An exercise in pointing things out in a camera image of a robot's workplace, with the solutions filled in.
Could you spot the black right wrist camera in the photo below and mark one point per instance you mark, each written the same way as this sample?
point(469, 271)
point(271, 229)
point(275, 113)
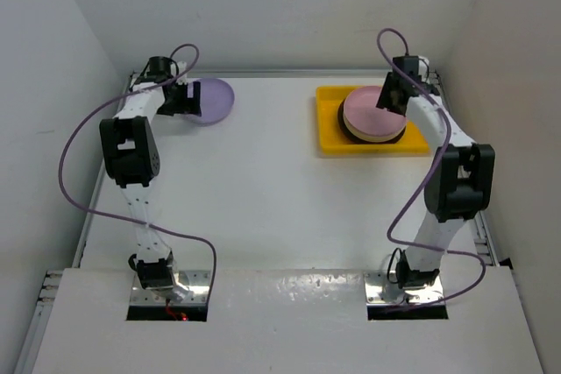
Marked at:
point(416, 67)

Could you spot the purple plate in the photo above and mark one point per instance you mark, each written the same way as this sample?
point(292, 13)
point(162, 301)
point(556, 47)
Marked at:
point(217, 99)

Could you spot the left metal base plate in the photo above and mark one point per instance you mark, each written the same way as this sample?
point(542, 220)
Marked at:
point(192, 291)

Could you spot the metal base plate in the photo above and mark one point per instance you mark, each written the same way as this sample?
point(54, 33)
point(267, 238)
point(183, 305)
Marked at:
point(380, 293)
point(192, 291)

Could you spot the yellow plastic bin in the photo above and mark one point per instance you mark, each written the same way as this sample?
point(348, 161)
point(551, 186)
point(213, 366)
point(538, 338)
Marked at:
point(333, 141)

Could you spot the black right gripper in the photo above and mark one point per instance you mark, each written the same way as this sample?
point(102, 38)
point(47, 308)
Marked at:
point(385, 100)

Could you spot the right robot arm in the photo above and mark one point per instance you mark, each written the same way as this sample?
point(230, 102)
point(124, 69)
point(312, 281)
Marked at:
point(456, 188)

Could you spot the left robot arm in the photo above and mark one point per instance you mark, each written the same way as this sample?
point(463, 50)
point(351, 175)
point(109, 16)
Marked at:
point(132, 160)

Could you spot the pink plate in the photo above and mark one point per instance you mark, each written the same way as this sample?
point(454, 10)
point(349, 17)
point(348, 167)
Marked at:
point(360, 111)

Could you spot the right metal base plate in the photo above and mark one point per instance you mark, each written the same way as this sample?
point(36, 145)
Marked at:
point(380, 293)

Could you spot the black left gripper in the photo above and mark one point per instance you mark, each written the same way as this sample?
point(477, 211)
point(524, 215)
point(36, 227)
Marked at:
point(188, 105)

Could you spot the orange plate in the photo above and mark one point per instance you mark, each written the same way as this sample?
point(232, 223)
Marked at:
point(367, 136)

